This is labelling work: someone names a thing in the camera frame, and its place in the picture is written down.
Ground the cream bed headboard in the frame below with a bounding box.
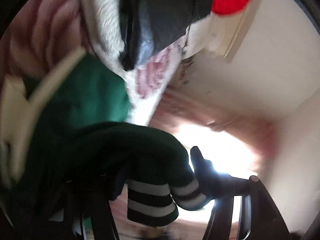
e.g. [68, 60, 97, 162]
[223, 4, 255, 63]

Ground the floral plush bed blanket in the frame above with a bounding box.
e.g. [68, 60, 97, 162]
[1, 0, 212, 125]

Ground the green and cream varsity jacket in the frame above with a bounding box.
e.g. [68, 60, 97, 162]
[1, 48, 209, 239]

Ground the black garment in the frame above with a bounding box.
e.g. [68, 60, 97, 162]
[119, 0, 213, 70]

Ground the grey white fleece garment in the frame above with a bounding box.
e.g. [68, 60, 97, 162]
[81, 0, 126, 79]

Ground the pink window curtain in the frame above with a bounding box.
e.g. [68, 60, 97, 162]
[158, 88, 278, 159]

